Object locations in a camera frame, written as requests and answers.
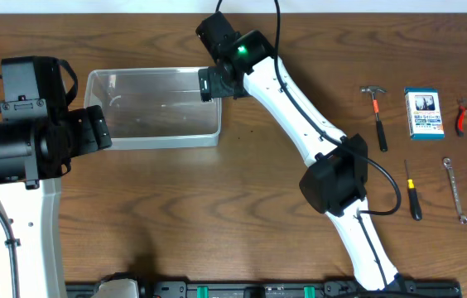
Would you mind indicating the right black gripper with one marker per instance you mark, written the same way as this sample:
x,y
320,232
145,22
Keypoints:
x,y
205,84

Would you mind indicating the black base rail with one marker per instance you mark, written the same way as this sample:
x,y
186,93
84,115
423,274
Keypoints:
x,y
328,289

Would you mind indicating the black yellow screwdriver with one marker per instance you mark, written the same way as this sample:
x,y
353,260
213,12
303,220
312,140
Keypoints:
x,y
415,207

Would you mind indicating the blue white cardboard box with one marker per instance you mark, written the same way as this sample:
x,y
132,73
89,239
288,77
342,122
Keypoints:
x,y
424,114

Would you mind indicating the small claw hammer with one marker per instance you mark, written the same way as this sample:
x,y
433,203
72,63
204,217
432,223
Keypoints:
x,y
373,90

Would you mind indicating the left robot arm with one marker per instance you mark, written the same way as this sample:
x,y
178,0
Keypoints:
x,y
39,136

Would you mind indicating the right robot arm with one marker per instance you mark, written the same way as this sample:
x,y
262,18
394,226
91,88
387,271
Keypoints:
x,y
336,165

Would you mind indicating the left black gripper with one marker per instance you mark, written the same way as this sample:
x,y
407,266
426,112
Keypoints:
x,y
101,127

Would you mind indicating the silver combination wrench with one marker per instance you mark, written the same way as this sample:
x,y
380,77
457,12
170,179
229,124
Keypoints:
x,y
447,162

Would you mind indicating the clear plastic container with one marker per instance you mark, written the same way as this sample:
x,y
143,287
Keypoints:
x,y
154,108

